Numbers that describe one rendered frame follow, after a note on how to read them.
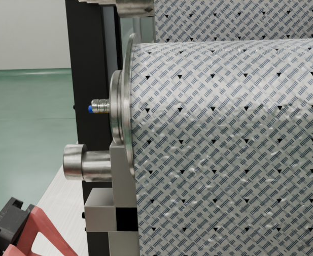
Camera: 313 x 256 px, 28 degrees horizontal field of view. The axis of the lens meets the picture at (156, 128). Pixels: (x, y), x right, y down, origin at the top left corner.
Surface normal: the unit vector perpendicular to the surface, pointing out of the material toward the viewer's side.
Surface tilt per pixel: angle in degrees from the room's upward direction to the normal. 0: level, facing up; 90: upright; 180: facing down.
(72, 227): 0
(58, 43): 90
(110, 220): 90
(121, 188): 90
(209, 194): 90
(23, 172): 0
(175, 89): 60
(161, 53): 23
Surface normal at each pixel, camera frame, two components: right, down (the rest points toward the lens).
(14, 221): 0.41, -0.84
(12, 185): -0.05, -0.95
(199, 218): -0.10, 0.32
